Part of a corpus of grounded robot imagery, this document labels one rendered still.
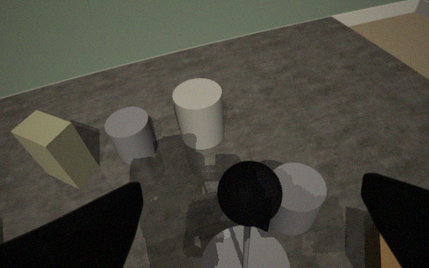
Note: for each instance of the tan rectangular block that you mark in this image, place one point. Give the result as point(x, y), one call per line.
point(377, 252)

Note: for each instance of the beige cylinder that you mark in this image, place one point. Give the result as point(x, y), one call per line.
point(199, 108)

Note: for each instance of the olive-yellow block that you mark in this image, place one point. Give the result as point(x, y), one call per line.
point(57, 147)

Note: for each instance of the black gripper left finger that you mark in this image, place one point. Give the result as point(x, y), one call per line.
point(98, 234)

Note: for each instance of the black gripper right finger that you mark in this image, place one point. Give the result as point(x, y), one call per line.
point(400, 211)

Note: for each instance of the grey cylinder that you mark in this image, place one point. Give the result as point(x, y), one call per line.
point(131, 134)
point(303, 193)

